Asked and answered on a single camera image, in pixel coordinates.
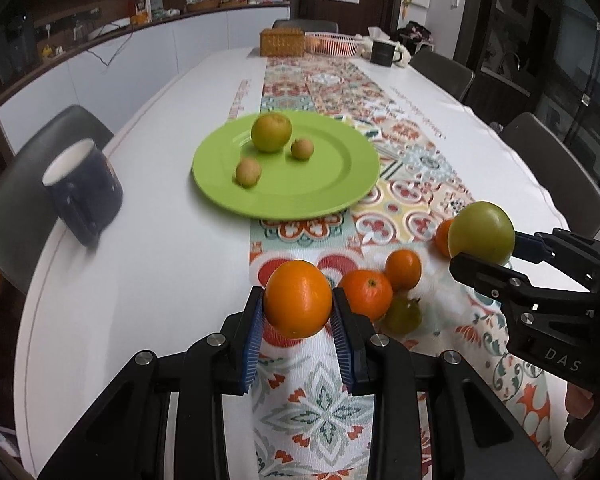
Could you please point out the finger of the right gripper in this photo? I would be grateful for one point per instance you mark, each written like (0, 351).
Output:
(562, 249)
(511, 287)

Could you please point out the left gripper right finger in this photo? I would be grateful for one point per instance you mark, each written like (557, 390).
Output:
(472, 435)

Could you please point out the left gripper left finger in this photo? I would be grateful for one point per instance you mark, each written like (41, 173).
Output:
(122, 435)

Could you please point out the large green fruit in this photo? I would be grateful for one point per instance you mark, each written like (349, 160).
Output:
(484, 231)

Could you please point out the orange with stem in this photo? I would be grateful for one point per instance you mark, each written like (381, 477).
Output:
(441, 238)

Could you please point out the small orange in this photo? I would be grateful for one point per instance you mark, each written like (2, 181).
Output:
(403, 269)
(297, 300)

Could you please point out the small green tomato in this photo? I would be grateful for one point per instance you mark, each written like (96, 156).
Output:
(403, 316)

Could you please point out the large orange mandarin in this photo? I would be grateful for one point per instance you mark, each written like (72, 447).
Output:
(368, 293)

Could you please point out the brown longan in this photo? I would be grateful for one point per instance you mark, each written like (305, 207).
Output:
(302, 149)
(248, 172)

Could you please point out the yellow-green round fruit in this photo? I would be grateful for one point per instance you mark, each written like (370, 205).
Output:
(271, 132)

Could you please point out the right near grey chair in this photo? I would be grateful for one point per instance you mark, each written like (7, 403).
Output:
(574, 193)

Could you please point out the patterned table runner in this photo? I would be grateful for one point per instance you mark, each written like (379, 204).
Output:
(436, 156)

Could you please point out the right far grey chair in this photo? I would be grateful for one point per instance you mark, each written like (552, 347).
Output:
(450, 76)

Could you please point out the green plate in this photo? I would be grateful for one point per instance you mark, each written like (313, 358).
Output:
(343, 169)

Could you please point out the dark blue mug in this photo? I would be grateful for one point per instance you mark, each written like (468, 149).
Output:
(84, 190)

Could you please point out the white tissue cloth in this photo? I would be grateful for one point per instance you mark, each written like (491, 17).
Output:
(376, 33)

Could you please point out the left near grey chair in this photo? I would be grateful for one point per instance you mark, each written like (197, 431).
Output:
(26, 213)

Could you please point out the black mug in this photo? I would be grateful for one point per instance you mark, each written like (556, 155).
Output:
(385, 54)

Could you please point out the fruit basket bowl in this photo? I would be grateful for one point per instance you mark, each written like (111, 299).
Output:
(333, 45)

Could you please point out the end grey chair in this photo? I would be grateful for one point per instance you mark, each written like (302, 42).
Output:
(308, 25)

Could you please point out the wicker basket box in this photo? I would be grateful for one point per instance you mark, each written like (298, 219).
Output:
(282, 42)

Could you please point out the black wall appliance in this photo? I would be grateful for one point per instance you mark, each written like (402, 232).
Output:
(18, 51)

